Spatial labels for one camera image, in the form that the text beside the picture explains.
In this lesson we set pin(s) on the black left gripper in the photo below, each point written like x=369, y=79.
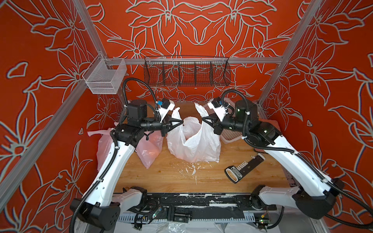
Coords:
x=168, y=127

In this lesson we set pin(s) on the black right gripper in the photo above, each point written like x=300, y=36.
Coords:
x=218, y=125

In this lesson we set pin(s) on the white translucent plastic bag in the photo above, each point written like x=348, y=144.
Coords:
x=194, y=141

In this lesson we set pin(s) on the pink plastic bag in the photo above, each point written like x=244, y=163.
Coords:
x=104, y=145
x=149, y=148

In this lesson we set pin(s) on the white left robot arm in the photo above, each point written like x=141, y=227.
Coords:
x=139, y=120

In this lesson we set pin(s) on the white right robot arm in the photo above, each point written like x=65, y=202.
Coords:
x=316, y=193

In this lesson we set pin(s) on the white plastic perforated basket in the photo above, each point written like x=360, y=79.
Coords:
x=230, y=131

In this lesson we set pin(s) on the black handheld label tool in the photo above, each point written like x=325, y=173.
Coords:
x=237, y=173

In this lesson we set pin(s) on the red plastic tool case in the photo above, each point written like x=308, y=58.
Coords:
x=268, y=133

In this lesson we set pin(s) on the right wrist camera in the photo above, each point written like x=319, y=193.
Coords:
x=219, y=107

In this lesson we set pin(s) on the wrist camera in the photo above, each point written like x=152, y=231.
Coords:
x=219, y=107
x=164, y=106

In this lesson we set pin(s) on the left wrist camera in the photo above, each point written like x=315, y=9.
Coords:
x=164, y=106

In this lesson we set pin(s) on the black wire wall basket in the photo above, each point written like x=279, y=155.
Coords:
x=187, y=71

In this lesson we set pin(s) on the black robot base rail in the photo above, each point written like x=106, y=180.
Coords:
x=199, y=207

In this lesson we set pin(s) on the clear wire mesh basket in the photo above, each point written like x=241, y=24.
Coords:
x=104, y=76

